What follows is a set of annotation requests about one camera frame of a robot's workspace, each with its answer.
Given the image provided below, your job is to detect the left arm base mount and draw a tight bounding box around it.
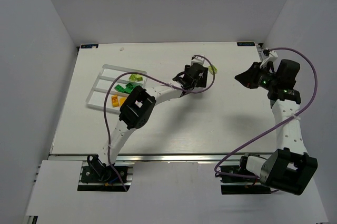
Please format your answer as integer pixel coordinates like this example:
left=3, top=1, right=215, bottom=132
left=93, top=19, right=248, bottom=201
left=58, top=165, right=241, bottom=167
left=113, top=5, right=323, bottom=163
left=77, top=161, right=133, bottom=192

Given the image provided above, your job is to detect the lime hollow lego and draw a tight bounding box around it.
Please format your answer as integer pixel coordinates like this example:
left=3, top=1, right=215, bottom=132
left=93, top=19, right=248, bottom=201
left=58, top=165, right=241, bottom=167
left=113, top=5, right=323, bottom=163
left=208, top=65, right=217, bottom=75

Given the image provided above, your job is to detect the white compartment tray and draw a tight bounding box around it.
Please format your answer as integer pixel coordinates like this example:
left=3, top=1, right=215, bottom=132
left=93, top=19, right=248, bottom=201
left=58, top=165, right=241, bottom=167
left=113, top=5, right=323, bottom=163
left=86, top=64, right=147, bottom=114

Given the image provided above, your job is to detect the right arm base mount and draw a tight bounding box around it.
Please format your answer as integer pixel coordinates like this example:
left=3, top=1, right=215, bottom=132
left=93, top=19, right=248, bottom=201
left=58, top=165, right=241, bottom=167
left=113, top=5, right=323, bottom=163
left=215, top=154, right=272, bottom=195

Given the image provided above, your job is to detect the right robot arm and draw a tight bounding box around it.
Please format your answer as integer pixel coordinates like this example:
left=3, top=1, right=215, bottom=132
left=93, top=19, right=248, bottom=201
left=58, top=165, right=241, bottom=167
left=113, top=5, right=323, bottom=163
left=235, top=59, right=318, bottom=196

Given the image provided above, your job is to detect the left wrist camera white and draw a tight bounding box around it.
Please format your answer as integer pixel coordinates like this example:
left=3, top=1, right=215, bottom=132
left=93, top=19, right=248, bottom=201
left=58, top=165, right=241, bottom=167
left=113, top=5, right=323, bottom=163
left=191, top=55, right=205, bottom=66

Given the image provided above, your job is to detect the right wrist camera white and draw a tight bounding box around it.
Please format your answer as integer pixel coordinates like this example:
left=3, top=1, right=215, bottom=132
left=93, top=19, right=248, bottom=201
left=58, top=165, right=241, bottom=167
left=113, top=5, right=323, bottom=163
left=260, top=49, right=278, bottom=68

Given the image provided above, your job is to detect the orange rounded lego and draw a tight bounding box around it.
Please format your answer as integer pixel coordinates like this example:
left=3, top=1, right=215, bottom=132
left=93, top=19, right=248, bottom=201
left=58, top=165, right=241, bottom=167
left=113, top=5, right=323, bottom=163
left=119, top=97, right=127, bottom=106

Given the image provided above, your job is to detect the dark green small lego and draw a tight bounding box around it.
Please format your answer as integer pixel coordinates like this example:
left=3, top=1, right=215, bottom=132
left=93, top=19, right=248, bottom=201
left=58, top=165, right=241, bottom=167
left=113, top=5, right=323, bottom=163
left=125, top=82, right=135, bottom=90

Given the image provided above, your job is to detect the left blue label sticker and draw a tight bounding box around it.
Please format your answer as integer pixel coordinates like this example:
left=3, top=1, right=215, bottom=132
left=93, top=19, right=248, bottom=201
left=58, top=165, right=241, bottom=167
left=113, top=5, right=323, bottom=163
left=80, top=44, right=98, bottom=49

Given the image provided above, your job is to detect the blue label sticker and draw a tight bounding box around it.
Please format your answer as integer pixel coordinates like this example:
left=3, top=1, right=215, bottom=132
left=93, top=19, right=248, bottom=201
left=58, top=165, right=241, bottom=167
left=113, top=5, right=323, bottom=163
left=236, top=42, right=255, bottom=46
left=80, top=44, right=98, bottom=49

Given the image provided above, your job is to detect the aluminium table rail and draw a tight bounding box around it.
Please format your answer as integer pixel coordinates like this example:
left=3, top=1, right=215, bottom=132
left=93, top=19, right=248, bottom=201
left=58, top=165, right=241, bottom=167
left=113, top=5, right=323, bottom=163
left=47, top=153, right=301, bottom=162

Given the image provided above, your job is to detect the dark green square lego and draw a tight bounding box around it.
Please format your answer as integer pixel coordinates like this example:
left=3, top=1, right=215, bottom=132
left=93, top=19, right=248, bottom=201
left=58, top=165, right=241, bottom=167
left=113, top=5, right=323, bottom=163
left=125, top=88, right=133, bottom=94

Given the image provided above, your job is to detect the orange hollow lego brick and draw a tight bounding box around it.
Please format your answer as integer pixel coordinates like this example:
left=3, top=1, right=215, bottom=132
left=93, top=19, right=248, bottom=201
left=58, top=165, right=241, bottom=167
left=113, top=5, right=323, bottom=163
left=111, top=95, right=119, bottom=107

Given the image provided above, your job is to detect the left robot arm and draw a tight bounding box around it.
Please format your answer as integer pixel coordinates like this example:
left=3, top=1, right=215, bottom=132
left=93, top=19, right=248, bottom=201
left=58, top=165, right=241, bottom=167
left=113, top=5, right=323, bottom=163
left=87, top=63, right=208, bottom=172

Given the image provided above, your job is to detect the pale lime square lego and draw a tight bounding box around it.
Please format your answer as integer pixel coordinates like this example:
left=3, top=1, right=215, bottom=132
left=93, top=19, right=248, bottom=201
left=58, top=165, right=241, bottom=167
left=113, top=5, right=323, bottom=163
left=136, top=75, right=143, bottom=82

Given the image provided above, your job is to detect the right blue label sticker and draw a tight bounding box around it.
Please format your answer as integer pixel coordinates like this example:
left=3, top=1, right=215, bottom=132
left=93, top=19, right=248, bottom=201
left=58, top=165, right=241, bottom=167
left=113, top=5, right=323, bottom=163
left=236, top=42, right=255, bottom=46

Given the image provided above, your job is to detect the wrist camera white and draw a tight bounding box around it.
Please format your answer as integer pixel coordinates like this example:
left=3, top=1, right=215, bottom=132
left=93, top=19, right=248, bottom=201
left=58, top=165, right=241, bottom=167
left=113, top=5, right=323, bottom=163
left=191, top=55, right=205, bottom=66
left=260, top=49, right=278, bottom=68

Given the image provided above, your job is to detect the lime hollow lego brick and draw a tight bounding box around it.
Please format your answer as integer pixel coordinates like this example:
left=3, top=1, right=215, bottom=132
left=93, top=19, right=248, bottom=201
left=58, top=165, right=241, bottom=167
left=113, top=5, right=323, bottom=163
left=129, top=74, right=137, bottom=82

